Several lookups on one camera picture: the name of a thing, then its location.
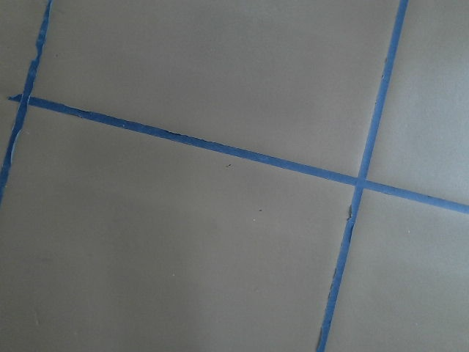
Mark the blue tape strip crosswise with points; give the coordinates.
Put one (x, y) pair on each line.
(250, 155)

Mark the blue tape strip lengthwise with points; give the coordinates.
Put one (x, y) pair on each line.
(362, 177)

